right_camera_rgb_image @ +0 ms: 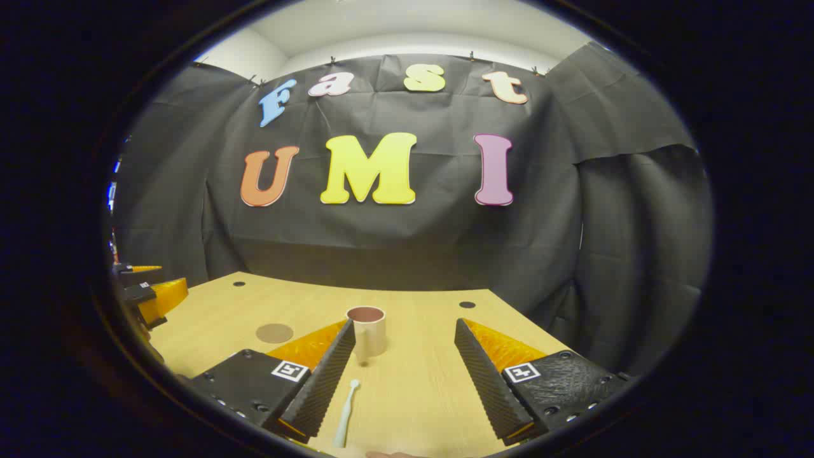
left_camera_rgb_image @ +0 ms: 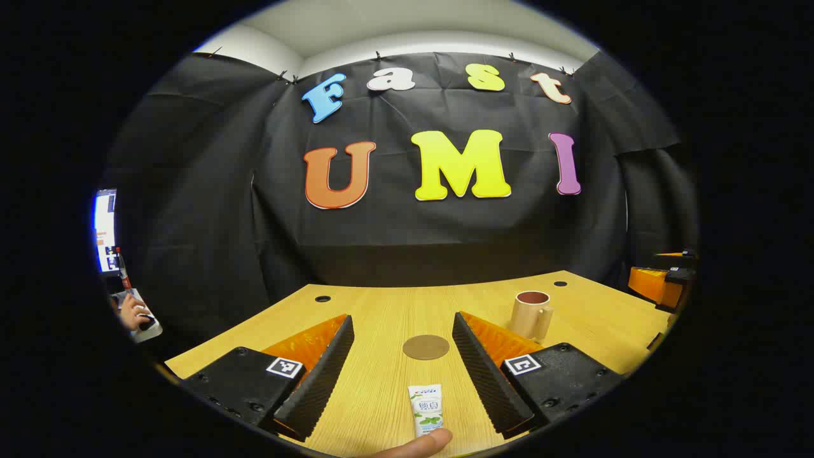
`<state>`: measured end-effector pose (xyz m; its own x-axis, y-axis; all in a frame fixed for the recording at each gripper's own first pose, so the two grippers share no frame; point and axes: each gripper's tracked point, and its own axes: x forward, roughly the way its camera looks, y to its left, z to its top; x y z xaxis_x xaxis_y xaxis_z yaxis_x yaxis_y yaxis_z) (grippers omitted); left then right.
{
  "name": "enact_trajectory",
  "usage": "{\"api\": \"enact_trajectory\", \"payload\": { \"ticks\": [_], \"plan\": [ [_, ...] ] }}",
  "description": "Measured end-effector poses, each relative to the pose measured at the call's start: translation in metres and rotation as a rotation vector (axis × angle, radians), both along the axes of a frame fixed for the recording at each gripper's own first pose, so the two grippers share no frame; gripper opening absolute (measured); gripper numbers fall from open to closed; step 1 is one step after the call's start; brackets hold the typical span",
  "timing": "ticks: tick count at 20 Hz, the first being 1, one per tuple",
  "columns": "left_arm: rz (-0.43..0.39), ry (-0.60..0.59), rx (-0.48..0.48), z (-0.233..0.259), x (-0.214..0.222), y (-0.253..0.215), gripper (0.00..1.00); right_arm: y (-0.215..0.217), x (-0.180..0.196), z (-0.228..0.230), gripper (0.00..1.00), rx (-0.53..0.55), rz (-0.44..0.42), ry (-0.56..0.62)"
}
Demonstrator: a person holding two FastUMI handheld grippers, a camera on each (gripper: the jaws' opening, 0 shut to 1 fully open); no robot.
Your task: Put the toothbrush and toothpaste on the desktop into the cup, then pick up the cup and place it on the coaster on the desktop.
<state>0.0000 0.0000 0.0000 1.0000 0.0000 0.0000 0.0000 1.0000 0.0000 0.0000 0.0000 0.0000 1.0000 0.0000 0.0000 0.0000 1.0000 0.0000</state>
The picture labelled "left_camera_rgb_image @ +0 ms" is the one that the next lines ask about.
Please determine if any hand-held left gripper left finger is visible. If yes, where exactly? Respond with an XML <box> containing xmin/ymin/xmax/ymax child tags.
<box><xmin>180</xmin><ymin>314</ymin><xmax>355</xmax><ymax>443</ymax></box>

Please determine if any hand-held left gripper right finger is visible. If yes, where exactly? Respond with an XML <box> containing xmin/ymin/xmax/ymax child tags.
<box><xmin>452</xmin><ymin>310</ymin><xmax>624</xmax><ymax>441</ymax></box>

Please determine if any white toothpaste tube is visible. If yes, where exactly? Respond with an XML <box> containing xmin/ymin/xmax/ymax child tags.
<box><xmin>408</xmin><ymin>384</ymin><xmax>445</xmax><ymax>438</ymax></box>

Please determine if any round brown coaster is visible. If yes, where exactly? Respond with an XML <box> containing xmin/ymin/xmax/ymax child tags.
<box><xmin>402</xmin><ymin>335</ymin><xmax>450</xmax><ymax>361</ymax></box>

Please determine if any beige cup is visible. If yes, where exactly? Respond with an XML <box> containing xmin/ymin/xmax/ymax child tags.
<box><xmin>510</xmin><ymin>291</ymin><xmax>554</xmax><ymax>341</ymax></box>

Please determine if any wooden desktop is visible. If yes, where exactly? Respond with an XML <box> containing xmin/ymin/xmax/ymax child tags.
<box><xmin>164</xmin><ymin>270</ymin><xmax>676</xmax><ymax>458</ymax></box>

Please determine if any black backdrop cloth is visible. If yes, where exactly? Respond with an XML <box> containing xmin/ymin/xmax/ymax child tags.
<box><xmin>102</xmin><ymin>51</ymin><xmax>700</xmax><ymax>347</ymax></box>

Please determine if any white side table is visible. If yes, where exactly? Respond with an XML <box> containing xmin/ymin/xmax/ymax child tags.
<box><xmin>111</xmin><ymin>288</ymin><xmax>163</xmax><ymax>344</ymax></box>

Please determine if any red capped bottle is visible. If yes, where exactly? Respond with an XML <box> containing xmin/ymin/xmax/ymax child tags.
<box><xmin>114</xmin><ymin>247</ymin><xmax>132</xmax><ymax>291</ymax></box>

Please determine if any computer monitor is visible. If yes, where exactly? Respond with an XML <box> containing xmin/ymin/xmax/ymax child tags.
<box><xmin>94</xmin><ymin>188</ymin><xmax>119</xmax><ymax>274</ymax></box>

